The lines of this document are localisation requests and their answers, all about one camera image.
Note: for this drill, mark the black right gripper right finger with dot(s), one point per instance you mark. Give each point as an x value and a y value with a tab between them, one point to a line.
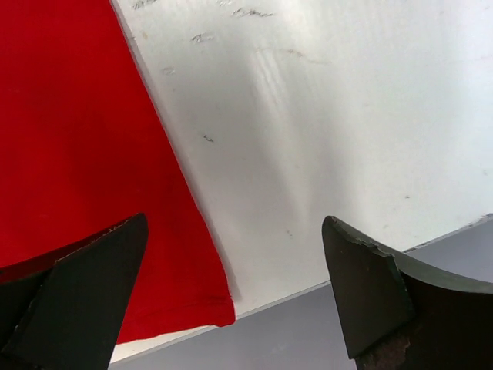
397	312

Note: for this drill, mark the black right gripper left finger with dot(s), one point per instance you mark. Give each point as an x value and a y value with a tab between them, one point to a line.
64	309

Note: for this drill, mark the red trousers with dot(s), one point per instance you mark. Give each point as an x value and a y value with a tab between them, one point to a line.
82	148

